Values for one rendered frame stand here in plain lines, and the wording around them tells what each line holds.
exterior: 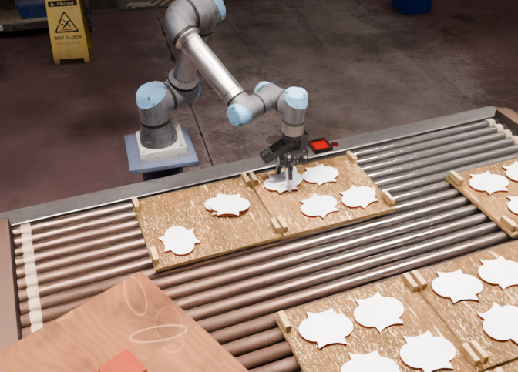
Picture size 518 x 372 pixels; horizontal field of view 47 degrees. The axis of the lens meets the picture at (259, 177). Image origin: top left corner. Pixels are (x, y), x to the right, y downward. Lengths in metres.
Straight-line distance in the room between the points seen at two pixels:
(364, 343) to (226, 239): 0.55
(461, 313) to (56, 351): 1.05
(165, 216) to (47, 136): 2.52
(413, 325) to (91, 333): 0.83
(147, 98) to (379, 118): 2.50
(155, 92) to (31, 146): 2.15
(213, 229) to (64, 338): 0.62
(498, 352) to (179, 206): 1.06
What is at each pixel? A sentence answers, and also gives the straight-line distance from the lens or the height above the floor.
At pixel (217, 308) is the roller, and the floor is 0.92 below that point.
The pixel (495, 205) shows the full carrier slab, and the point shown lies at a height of 0.94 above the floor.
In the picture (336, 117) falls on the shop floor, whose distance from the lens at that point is 4.41.
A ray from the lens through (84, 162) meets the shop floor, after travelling 4.04.
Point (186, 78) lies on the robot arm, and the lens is 2.29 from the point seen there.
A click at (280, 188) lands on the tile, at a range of 2.05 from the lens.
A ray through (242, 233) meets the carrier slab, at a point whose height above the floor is 0.94.
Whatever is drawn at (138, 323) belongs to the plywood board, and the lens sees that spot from 1.51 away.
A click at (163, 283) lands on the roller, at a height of 0.92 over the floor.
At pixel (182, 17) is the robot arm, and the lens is 1.99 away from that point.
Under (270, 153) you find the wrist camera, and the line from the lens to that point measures 1.97.
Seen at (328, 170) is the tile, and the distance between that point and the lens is 2.15.
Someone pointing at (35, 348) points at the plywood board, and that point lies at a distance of 1.53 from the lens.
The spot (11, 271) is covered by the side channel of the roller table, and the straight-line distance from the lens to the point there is 1.88.
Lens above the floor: 2.17
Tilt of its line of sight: 36 degrees down
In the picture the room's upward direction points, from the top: straight up
